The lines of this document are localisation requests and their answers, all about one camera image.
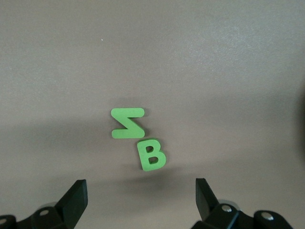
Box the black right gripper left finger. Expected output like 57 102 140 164
0 179 89 229

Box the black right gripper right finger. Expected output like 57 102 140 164
192 177 293 229

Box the green foam letter B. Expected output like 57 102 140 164
137 138 167 172

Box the green foam letter N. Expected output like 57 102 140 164
111 107 146 139

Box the brown table mat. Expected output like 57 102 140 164
0 0 305 229

